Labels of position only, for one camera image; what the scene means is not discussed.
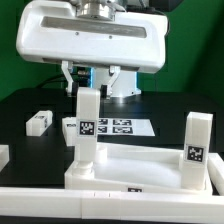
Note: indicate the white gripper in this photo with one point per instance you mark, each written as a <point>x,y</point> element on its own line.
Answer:
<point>51,32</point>

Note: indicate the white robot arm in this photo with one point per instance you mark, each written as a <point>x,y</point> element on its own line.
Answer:
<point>105,10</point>

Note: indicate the white right fence piece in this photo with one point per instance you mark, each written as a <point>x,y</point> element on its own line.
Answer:
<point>216,171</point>

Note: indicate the marker sheet with tags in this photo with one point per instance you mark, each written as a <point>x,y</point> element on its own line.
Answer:
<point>127,127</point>

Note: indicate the white desk top tray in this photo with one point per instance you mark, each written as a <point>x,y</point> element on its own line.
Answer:
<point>129,168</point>

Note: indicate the white left fence piece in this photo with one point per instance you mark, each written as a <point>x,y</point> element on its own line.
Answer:
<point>4,156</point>

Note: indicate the white fence piece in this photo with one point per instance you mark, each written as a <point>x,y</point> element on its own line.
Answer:
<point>4,156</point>
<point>216,171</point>

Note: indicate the white front fence bar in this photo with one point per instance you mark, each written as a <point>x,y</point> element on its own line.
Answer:
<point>60,203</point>

